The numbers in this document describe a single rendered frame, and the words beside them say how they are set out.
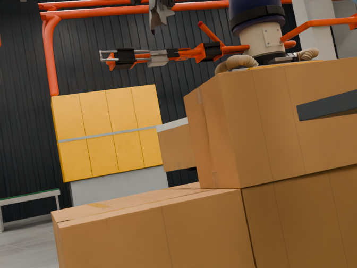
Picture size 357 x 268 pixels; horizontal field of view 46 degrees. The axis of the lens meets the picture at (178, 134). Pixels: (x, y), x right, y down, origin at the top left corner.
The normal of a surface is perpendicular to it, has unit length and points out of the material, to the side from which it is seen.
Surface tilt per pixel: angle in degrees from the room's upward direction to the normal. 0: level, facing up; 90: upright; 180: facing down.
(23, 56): 90
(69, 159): 90
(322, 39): 90
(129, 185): 90
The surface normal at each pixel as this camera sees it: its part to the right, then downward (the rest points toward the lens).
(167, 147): -0.73, 0.09
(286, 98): 0.29, -0.12
